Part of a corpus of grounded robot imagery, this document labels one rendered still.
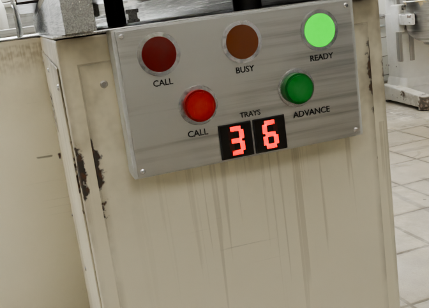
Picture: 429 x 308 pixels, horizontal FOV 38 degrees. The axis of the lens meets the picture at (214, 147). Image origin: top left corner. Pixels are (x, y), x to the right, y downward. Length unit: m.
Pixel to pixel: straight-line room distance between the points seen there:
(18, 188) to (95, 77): 0.75
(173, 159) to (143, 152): 0.03
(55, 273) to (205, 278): 0.75
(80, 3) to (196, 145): 0.17
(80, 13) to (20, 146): 0.76
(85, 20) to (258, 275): 0.32
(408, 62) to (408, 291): 3.03
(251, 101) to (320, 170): 0.12
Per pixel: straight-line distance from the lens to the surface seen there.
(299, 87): 0.61
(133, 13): 1.18
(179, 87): 0.58
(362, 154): 0.70
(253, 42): 0.60
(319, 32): 0.62
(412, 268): 2.03
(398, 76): 4.79
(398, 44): 4.72
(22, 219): 1.34
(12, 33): 3.59
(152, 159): 0.58
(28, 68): 1.29
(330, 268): 0.72
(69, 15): 0.56
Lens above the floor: 0.85
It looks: 12 degrees down
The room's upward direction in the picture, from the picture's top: 8 degrees counter-clockwise
